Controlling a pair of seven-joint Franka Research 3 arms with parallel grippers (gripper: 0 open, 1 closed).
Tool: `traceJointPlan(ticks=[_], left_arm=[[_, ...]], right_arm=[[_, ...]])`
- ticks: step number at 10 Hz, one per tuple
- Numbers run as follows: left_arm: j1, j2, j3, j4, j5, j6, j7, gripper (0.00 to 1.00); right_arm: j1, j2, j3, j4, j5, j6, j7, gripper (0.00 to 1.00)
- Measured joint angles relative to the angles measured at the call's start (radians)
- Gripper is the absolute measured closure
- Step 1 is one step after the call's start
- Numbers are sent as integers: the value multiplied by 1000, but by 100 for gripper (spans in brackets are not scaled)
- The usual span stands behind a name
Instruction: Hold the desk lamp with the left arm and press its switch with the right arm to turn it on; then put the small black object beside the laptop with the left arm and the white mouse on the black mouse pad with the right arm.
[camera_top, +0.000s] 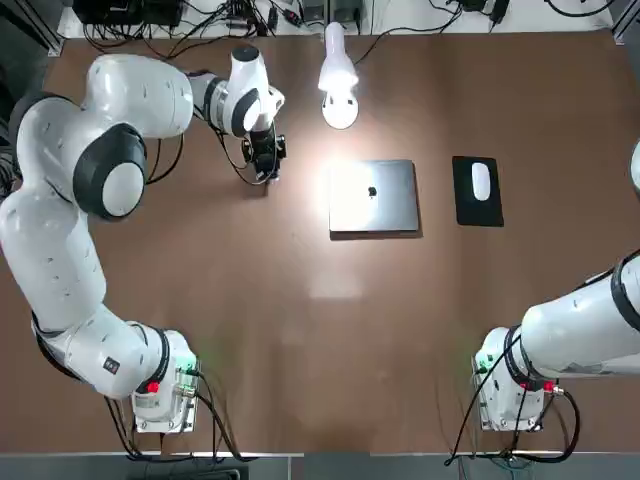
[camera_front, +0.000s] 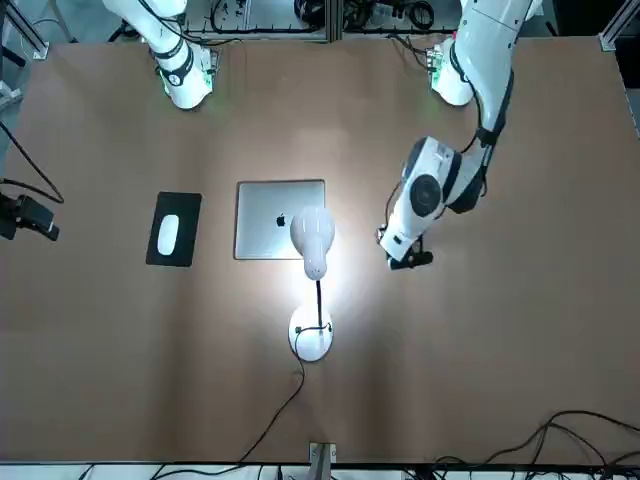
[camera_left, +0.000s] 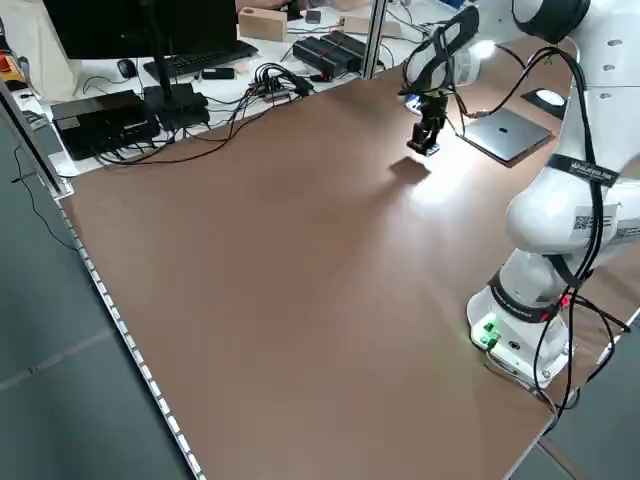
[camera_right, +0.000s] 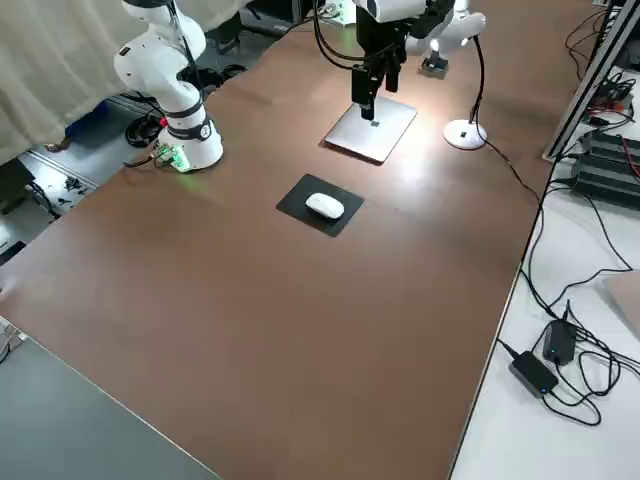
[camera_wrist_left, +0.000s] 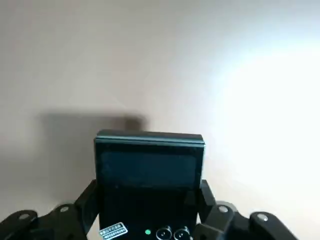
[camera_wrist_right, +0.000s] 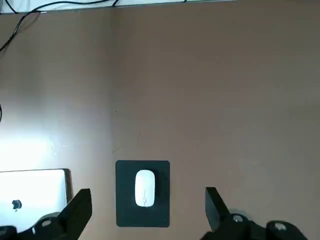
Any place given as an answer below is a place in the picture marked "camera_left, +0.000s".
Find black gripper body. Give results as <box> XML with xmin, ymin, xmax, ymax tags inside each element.
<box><xmin>418</xmin><ymin>92</ymin><xmax>450</xmax><ymax>124</ymax></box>

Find silver closed laptop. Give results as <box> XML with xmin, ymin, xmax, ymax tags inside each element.
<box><xmin>462</xmin><ymin>108</ymin><xmax>555</xmax><ymax>169</ymax></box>

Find black mouse pad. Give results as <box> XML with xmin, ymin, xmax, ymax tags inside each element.
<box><xmin>521</xmin><ymin>87</ymin><xmax>571</xmax><ymax>120</ymax></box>

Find black usb hub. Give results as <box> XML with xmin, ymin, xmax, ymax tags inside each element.
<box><xmin>248</xmin><ymin>62</ymin><xmax>315</xmax><ymax>104</ymax></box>

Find wooden block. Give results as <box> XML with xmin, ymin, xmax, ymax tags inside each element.
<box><xmin>237</xmin><ymin>6</ymin><xmax>290</xmax><ymax>42</ymax></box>

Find black keyboard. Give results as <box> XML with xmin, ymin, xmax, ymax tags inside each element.
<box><xmin>143</xmin><ymin>39</ymin><xmax>260</xmax><ymax>79</ymax></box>

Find black monitor stand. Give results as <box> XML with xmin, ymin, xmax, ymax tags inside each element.
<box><xmin>143</xmin><ymin>0</ymin><xmax>210</xmax><ymax>127</ymax></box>

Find black computer monitor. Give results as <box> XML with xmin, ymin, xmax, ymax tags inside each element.
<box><xmin>42</xmin><ymin>0</ymin><xmax>239</xmax><ymax>61</ymax></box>

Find black electronics box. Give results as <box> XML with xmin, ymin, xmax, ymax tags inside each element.
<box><xmin>49</xmin><ymin>89</ymin><xmax>162</xmax><ymax>162</ymax></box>

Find aluminium frame post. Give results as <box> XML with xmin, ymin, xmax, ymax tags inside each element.
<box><xmin>360</xmin><ymin>0</ymin><xmax>390</xmax><ymax>81</ymax></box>
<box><xmin>0</xmin><ymin>79</ymin><xmax>76</xmax><ymax>197</ymax></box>

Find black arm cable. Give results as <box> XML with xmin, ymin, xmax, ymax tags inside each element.
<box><xmin>449</xmin><ymin>47</ymin><xmax>634</xmax><ymax>419</ymax></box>

